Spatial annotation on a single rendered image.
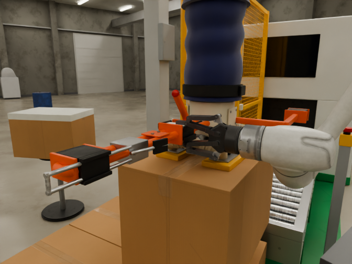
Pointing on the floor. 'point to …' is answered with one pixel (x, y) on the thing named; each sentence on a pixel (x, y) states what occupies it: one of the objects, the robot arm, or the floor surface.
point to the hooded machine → (9, 84)
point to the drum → (42, 99)
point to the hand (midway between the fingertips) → (175, 131)
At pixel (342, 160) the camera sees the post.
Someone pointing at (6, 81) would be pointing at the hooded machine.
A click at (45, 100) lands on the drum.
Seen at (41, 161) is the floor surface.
